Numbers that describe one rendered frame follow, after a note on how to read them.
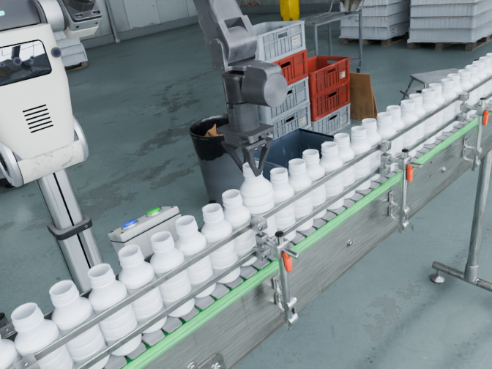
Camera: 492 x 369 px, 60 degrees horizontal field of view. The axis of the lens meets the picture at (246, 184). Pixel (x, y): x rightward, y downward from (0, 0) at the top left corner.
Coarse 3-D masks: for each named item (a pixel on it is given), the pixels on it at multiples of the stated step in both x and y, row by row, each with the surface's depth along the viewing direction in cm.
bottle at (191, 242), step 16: (176, 224) 78; (192, 224) 78; (176, 240) 80; (192, 240) 78; (192, 256) 79; (208, 256) 82; (192, 272) 80; (208, 272) 82; (192, 288) 82; (208, 288) 83
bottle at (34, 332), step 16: (32, 304) 63; (16, 320) 60; (32, 320) 61; (48, 320) 65; (16, 336) 63; (32, 336) 62; (48, 336) 63; (32, 352) 61; (64, 352) 66; (48, 368) 64; (64, 368) 66
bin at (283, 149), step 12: (288, 132) 171; (300, 132) 174; (312, 132) 169; (276, 144) 167; (288, 144) 172; (300, 144) 177; (312, 144) 172; (276, 156) 169; (288, 156) 174; (300, 156) 179; (264, 168) 151; (288, 168) 141
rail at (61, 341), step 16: (432, 112) 125; (464, 112) 140; (416, 144) 123; (352, 160) 103; (368, 176) 110; (304, 192) 93; (320, 208) 99; (224, 240) 81; (176, 272) 75; (224, 272) 83; (144, 288) 71; (128, 304) 70; (176, 304) 77; (96, 320) 66; (64, 336) 63; (128, 336) 71; (48, 352) 62; (112, 352) 70; (80, 368) 67
